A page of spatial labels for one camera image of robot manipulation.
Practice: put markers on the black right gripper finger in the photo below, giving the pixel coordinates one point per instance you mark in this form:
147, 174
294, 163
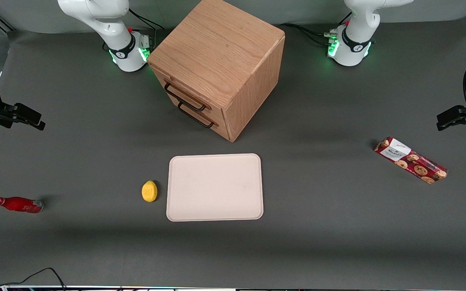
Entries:
28, 114
39, 125

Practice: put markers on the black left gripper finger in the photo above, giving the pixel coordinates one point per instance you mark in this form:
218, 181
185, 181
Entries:
451, 123
453, 114

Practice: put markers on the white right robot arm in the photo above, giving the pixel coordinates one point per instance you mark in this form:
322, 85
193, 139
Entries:
115, 36

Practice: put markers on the oak wooden drawer cabinet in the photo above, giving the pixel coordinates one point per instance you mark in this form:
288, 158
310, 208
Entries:
217, 44

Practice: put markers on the red tartan cookie box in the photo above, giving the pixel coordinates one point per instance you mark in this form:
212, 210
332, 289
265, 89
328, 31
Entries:
413, 161

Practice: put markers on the red bottle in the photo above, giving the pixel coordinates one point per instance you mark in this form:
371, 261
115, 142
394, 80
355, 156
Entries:
18, 204

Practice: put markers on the yellow lemon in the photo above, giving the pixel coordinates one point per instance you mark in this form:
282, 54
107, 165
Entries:
149, 191

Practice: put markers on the beige rectangular plastic tray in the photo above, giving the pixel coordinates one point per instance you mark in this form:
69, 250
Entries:
214, 188

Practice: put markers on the aluminium frame rail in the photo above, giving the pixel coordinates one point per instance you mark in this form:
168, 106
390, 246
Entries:
6, 26

